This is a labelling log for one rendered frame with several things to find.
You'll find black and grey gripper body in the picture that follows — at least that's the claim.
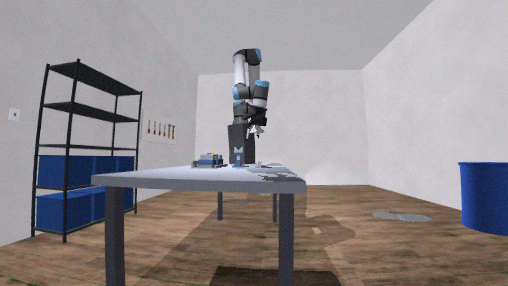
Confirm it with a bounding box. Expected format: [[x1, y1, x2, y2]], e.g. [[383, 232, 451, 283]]
[[251, 106, 267, 126]]

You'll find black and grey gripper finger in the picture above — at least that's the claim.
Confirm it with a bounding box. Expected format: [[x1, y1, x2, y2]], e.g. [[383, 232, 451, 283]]
[[247, 118, 257, 139], [255, 125, 264, 138]]

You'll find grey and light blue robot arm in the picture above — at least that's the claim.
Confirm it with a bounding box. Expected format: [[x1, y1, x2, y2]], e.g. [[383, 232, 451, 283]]
[[232, 49, 269, 125]]

